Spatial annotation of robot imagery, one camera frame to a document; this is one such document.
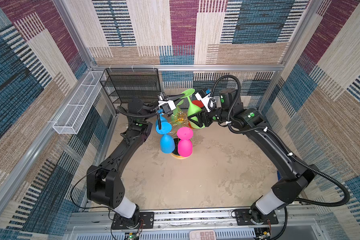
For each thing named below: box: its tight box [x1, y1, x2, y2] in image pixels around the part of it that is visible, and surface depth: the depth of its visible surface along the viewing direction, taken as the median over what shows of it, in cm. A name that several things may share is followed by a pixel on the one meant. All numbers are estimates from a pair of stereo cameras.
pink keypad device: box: [189, 230, 217, 240], surface depth 70 cm
